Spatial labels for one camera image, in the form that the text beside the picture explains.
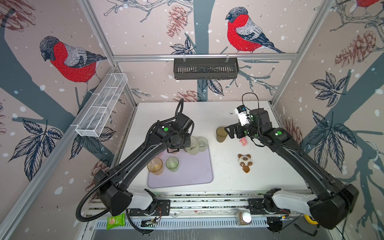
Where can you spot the brown white bear toy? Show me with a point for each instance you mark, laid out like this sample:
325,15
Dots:
245,161

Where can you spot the pale green short glass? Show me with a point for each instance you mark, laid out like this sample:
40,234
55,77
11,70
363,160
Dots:
202,144

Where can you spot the white wire mesh shelf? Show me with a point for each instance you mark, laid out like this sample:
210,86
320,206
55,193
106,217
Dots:
98,114

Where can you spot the black hanging wire basket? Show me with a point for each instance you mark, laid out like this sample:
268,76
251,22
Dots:
206,69

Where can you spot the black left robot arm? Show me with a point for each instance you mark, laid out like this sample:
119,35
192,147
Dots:
113,187

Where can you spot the yellow tape measure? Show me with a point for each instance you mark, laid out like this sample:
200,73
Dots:
311,220

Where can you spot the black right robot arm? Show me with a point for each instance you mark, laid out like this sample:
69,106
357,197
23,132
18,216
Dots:
330,201

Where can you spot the pale green frosted glass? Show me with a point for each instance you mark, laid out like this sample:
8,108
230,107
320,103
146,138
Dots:
194,147

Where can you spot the lilac plastic tray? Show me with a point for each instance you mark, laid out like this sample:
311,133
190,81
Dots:
192,170

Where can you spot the yellow glass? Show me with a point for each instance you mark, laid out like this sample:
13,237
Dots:
155,166

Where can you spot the small green glass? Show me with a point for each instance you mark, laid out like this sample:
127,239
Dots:
172,164

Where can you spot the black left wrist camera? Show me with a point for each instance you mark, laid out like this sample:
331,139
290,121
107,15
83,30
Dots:
184,123

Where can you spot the green snack packet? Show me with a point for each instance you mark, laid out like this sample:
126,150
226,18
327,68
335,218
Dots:
117,221

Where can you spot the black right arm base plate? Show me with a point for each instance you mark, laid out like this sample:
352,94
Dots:
257,207

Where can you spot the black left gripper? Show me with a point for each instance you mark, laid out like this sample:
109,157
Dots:
187,144

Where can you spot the small pink toy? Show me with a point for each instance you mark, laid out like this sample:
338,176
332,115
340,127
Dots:
243,141

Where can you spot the white lidded jar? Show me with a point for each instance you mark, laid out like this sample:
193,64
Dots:
244,218

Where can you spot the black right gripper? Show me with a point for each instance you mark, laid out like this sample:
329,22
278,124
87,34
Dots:
238,127

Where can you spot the brown tall glass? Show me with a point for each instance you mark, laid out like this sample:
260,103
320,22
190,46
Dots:
221,134

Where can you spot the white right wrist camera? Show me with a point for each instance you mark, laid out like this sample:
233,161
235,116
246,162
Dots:
241,112

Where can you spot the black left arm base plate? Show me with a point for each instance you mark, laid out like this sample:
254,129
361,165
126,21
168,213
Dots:
162,208

